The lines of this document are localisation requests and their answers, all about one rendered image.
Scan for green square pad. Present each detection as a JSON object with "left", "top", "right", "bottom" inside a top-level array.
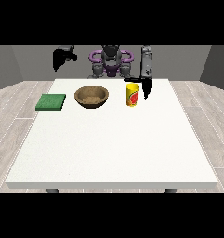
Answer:
[{"left": 34, "top": 93, "right": 67, "bottom": 112}]

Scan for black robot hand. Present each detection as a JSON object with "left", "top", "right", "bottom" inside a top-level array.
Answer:
[
  {"left": 52, "top": 47, "right": 78, "bottom": 73},
  {"left": 123, "top": 75, "right": 153, "bottom": 101}
]

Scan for grey robot trunk purple rings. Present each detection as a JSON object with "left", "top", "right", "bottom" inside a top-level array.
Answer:
[{"left": 86, "top": 45, "right": 136, "bottom": 80}]

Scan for yellow cup with melon print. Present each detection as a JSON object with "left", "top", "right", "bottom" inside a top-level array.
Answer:
[{"left": 125, "top": 83, "right": 140, "bottom": 108}]

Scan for brown wooden bowl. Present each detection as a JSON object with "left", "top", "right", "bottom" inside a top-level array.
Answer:
[{"left": 73, "top": 85, "right": 110, "bottom": 109}]

